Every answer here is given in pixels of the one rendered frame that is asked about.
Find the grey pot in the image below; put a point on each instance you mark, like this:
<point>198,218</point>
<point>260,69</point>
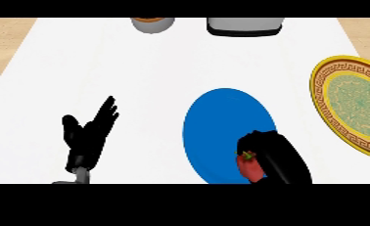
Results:
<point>152,24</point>

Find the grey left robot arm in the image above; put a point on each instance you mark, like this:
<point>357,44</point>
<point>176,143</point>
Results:
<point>78,176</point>

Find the blue plate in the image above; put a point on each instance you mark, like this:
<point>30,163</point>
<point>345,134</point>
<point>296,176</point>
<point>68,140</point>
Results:
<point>220,132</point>

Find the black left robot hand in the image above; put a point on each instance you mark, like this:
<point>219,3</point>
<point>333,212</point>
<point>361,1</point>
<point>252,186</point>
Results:
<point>89,135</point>

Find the grey and black appliance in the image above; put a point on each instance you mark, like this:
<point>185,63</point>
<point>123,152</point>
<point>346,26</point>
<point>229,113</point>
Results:
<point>244,26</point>

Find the yellow patterned plate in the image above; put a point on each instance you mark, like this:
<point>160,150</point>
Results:
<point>348,99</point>

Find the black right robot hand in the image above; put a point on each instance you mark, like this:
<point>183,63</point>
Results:
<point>278,158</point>

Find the red bell pepper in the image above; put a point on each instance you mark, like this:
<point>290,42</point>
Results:
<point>249,168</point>

